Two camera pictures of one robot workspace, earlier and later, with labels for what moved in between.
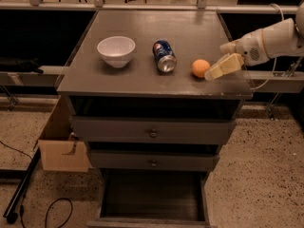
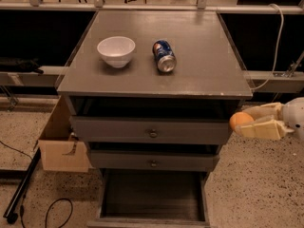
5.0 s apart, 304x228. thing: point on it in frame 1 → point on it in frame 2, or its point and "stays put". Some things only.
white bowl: [116, 50] stays put
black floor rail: [9, 214] stays put
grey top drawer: [149, 131] stays put
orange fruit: [199, 67] → [239, 118]
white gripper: [251, 49] → [294, 116]
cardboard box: [58, 151] stays put
